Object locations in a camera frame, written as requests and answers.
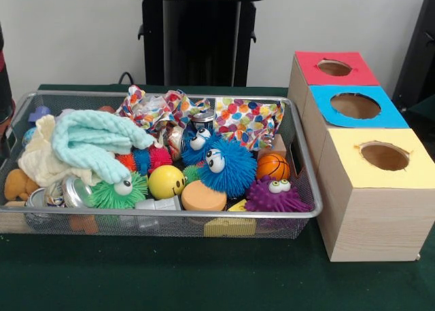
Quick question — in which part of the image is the confetti print cloth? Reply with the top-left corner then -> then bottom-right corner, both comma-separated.
213,96 -> 286,151

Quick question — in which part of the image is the light blue waffle cloth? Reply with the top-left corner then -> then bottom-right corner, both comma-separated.
52,109 -> 156,185

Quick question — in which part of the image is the cream waffle cloth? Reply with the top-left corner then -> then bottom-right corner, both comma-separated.
17,113 -> 103,188

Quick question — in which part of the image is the orange plush toy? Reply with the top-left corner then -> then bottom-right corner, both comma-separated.
3,168 -> 41,202

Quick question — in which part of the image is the shallow mesh bin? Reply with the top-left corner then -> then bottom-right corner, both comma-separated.
0,90 -> 324,240

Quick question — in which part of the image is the wooden three-hole box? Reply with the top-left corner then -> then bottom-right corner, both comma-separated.
287,51 -> 426,263

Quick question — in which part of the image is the dark blue spiky ball with eyes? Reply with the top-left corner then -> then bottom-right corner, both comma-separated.
181,127 -> 222,166

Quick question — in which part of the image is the orange foam disc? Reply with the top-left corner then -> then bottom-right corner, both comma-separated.
181,181 -> 228,212

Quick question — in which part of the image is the small orange basketball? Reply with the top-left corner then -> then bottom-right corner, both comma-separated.
256,153 -> 292,181

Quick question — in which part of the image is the yellow smiley ball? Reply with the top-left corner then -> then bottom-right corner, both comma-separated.
148,164 -> 186,200

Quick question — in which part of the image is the purple spiky ball with eyes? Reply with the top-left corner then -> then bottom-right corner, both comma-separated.
243,175 -> 313,213

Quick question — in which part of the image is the green spiky ball with eyes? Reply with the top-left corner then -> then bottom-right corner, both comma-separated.
90,171 -> 150,210

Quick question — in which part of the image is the dark green tablecloth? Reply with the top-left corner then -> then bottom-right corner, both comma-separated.
0,83 -> 435,311

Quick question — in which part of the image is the green cloth side table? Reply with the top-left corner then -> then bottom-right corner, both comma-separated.
404,95 -> 435,137

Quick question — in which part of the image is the black upright panel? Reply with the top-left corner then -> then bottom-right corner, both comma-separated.
392,0 -> 435,103

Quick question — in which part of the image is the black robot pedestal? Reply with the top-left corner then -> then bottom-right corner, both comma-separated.
130,0 -> 275,87

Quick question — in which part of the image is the black cable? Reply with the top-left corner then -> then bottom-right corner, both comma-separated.
117,71 -> 137,85

